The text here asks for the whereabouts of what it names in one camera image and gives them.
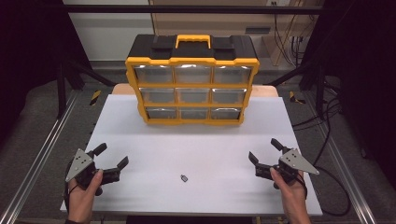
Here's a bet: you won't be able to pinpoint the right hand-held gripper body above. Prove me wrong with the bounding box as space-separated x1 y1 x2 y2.
255 147 320 190

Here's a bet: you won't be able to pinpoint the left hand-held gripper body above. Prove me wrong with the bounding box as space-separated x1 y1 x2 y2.
64 147 121 197

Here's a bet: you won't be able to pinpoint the clear plastic drawer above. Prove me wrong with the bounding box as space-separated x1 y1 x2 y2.
176 88 211 105

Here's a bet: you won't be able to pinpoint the yellow black drawer organizer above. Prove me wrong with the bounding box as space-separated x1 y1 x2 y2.
124 34 261 127

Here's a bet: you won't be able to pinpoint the person's right hand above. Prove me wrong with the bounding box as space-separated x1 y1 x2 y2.
269 167 308 217

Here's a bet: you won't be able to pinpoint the person's left hand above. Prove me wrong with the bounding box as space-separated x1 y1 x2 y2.
67 169 105 222

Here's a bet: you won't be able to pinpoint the right yellow clamp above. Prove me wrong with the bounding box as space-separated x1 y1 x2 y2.
289 91 306 105

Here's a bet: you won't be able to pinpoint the black metal stand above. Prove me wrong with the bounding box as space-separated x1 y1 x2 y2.
56 60 117 119
266 61 327 119

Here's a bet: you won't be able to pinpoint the grid of clear drawers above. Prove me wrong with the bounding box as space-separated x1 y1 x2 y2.
134 64 252 120

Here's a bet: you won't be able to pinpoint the dark curtain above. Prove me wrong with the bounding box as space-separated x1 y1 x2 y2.
306 0 396 189
0 0 92 139

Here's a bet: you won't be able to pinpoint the black metal crossbar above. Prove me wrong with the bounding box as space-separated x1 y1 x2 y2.
60 4 325 15

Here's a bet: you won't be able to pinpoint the right hand-held gripper cable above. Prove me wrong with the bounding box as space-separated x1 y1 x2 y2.
297 172 309 201

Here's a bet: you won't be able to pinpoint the hand-held gripper cable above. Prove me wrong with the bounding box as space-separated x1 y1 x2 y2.
64 164 80 213
297 172 309 201

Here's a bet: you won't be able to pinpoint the left hand-held gripper cable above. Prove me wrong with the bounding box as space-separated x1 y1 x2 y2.
64 164 80 213

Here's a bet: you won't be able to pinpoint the aluminium floor rail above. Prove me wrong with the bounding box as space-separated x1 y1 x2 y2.
0 90 80 224
303 92 378 224

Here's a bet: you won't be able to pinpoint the black floor cables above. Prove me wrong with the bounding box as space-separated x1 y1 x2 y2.
291 77 344 167

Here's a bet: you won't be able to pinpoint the looped black floor cable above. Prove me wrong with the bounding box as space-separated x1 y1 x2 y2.
311 165 352 217

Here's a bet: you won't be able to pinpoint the hanging cable bundle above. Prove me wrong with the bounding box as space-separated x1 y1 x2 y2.
271 1 313 68

